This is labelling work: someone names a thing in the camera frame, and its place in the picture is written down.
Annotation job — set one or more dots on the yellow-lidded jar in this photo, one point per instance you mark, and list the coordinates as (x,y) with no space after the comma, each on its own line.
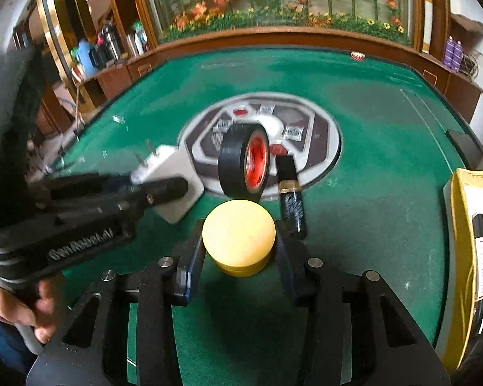
(237,233)

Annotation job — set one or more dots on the blue jug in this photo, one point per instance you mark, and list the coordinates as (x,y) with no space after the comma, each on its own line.
(84,58)

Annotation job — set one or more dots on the white bottle green cap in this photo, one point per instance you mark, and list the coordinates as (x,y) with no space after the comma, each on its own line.
(140,34)

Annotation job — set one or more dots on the white power adapter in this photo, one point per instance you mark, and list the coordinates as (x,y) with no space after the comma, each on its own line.
(169,161)

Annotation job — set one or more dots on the yellow-edged white foam tray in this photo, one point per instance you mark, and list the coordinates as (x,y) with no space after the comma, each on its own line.
(461,193)

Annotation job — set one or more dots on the black bottle gold band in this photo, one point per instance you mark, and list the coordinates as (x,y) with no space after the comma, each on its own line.
(292,205)

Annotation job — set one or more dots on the black table edge pocket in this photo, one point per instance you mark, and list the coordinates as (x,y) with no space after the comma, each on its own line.
(467,144)

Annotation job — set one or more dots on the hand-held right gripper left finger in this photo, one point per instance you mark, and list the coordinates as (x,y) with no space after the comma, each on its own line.
(190,267)

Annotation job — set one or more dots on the black thermos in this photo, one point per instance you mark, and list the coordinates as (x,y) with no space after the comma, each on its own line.
(100,50)

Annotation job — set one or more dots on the wooden corner cabinet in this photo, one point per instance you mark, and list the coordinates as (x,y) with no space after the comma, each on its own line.
(463,88)

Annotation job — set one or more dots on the steel cup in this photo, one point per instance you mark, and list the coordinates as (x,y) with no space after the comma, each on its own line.
(131,44)

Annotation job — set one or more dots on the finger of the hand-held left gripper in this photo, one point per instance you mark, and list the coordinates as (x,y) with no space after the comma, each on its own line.
(165,191)
(84,183)

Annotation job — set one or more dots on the black tape roll red core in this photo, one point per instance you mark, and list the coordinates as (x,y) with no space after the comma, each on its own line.
(233,161)

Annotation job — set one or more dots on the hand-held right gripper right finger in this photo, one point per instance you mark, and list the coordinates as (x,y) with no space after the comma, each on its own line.
(283,257)

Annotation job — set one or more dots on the small red striped chip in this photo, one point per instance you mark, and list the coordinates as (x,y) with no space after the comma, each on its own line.
(357,55)

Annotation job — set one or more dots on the brown wall shelf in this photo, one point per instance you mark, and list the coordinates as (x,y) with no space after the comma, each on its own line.
(467,24)

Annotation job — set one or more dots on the person's left hand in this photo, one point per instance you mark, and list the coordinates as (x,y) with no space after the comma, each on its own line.
(20,305)

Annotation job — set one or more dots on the grey table centre console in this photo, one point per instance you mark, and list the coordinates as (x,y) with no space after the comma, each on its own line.
(318,128)

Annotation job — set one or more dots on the steel thermos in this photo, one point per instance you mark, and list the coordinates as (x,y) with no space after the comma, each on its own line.
(112,40)

